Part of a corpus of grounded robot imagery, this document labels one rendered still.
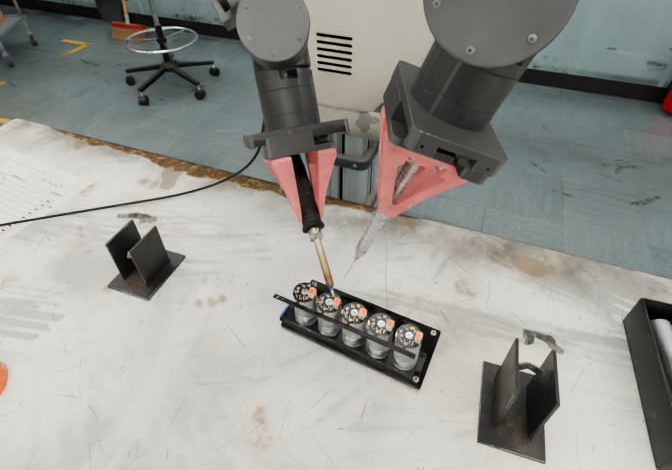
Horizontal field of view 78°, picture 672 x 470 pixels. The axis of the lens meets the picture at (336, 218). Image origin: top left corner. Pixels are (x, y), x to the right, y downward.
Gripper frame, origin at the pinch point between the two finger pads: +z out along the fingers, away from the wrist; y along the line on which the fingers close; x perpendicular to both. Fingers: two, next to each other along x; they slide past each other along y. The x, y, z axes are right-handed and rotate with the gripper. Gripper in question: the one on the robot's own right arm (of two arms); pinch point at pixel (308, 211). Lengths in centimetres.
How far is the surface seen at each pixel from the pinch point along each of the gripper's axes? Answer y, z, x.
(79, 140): -31, -13, 42
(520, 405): 14.3, 19.8, -14.4
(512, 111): 155, 4, 164
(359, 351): 1.3, 13.6, -7.2
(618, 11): 212, -39, 148
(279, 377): -7.0, 15.0, -5.4
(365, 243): 2.5, 1.5, -10.6
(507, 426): 11.9, 20.4, -15.5
